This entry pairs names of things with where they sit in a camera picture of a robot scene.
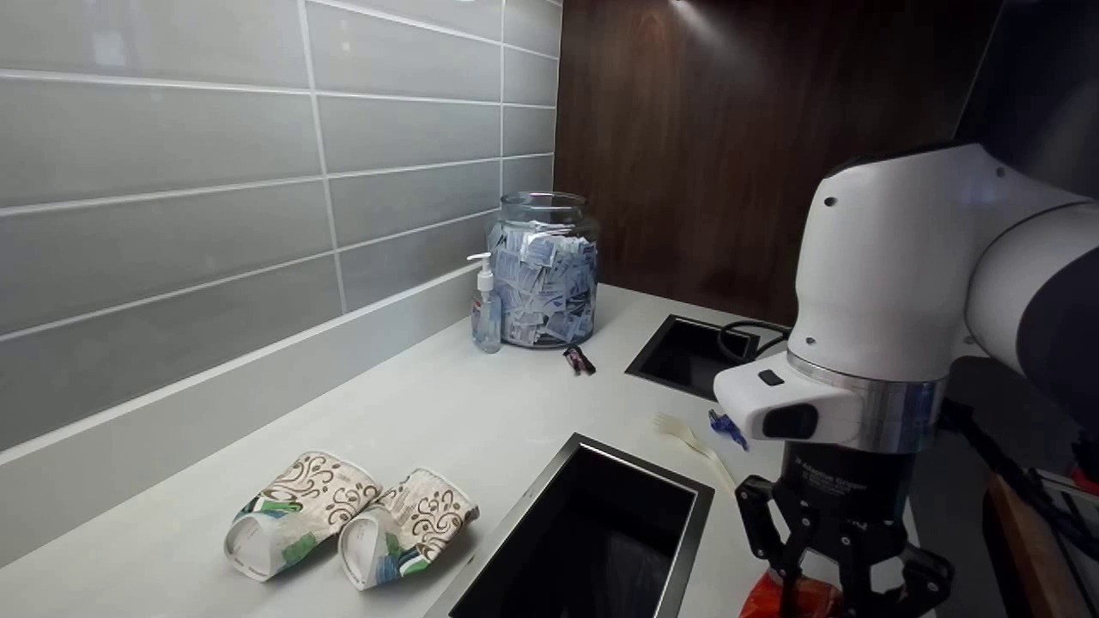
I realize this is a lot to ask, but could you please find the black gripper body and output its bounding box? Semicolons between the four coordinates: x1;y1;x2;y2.
782;442;919;543

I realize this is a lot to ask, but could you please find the wooden side table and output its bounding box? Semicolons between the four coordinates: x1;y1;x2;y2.
982;465;1099;618

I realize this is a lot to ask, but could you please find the crumpled blue wrapper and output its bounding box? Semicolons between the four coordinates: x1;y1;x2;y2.
703;405;750;454

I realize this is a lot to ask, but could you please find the white paper napkin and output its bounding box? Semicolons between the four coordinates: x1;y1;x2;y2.
655;407;738;485

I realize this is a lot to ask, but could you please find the small dark candy wrapper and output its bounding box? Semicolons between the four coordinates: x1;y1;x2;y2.
561;338;602;378

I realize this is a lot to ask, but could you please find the glass jar of blue packets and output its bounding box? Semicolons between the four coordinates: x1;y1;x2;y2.
489;187;602;351

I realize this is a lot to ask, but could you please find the small clear sanitizer bottle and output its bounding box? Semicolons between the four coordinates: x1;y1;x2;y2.
463;250;509;355

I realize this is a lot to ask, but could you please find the thin black cable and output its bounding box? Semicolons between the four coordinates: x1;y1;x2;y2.
718;319;792;360

